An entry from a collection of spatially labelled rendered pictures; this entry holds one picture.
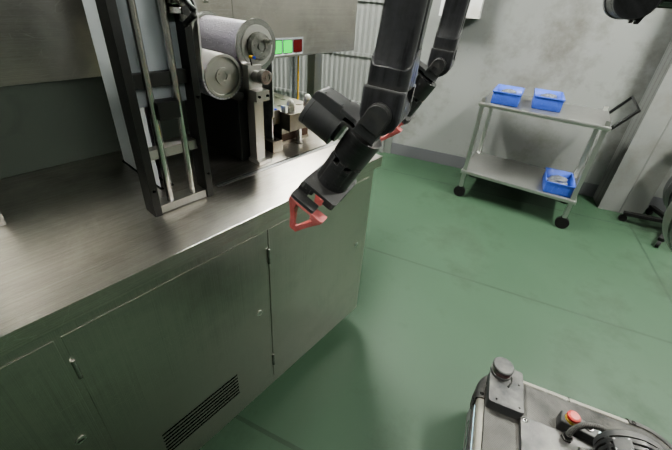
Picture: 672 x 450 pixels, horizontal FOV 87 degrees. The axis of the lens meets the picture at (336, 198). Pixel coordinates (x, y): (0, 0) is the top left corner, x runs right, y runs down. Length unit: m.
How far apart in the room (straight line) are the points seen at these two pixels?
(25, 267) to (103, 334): 0.20
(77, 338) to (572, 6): 3.36
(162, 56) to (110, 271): 0.46
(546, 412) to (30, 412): 1.41
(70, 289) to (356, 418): 1.13
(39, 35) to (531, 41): 3.06
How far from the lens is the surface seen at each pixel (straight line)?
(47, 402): 0.97
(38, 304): 0.82
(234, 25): 1.17
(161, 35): 0.90
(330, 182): 0.56
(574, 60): 3.44
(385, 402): 1.64
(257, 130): 1.16
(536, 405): 1.54
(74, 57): 1.30
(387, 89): 0.48
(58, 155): 1.34
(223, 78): 1.11
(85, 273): 0.85
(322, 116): 0.54
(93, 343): 0.91
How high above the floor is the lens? 1.40
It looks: 30 degrees down
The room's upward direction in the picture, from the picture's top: 4 degrees clockwise
